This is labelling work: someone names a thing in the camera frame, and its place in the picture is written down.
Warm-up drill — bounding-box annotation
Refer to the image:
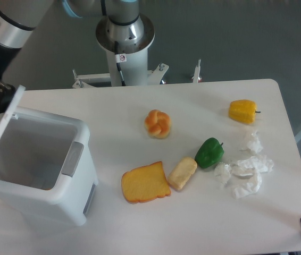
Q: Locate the upper crumpled white tissue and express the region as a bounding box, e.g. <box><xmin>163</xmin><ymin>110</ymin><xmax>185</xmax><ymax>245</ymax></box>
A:
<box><xmin>239</xmin><ymin>129</ymin><xmax>263</xmax><ymax>154</ymax></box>

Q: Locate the small crumpled white tissue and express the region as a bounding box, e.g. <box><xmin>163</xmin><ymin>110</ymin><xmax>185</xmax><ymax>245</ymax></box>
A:
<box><xmin>214</xmin><ymin>162</ymin><xmax>232</xmax><ymax>185</ymax></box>

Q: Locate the large crumpled white tissue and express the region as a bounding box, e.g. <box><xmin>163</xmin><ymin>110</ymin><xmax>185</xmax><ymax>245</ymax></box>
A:
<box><xmin>231</xmin><ymin>155</ymin><xmax>274</xmax><ymax>199</ymax></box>

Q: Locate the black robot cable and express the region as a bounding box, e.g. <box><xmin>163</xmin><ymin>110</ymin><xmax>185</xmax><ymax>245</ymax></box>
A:
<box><xmin>99</xmin><ymin>0</ymin><xmax>127</xmax><ymax>87</ymax></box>

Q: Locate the white trash can body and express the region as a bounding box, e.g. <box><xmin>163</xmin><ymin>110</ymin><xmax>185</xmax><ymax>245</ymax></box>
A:
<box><xmin>0</xmin><ymin>107</ymin><xmax>98</xmax><ymax>226</ymax></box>

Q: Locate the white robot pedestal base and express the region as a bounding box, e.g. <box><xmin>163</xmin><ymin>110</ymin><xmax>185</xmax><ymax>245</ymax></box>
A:
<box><xmin>72</xmin><ymin>45</ymin><xmax>204</xmax><ymax>89</ymax></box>

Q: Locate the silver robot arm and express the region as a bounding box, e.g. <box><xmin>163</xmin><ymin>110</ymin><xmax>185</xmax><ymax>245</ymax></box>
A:
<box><xmin>0</xmin><ymin>1</ymin><xmax>155</xmax><ymax>113</ymax></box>

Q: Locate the knotted bread roll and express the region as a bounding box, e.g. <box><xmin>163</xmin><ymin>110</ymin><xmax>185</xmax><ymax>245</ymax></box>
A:
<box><xmin>144</xmin><ymin>109</ymin><xmax>172</xmax><ymax>139</ymax></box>

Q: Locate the green bell pepper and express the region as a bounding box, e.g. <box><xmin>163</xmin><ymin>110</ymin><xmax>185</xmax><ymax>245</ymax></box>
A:
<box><xmin>195</xmin><ymin>138</ymin><xmax>224</xmax><ymax>169</ymax></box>

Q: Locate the pale bread loaf piece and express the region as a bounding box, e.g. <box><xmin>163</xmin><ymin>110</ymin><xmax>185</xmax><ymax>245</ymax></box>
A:
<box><xmin>168</xmin><ymin>157</ymin><xmax>197</xmax><ymax>191</ymax></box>

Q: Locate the yellow bell pepper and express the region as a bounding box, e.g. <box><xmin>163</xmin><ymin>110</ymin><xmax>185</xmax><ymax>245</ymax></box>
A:
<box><xmin>228</xmin><ymin>99</ymin><xmax>260</xmax><ymax>124</ymax></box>

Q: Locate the orange toast slice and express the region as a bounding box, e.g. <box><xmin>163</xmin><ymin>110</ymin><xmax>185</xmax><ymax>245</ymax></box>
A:
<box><xmin>121</xmin><ymin>161</ymin><xmax>171</xmax><ymax>203</ymax></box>

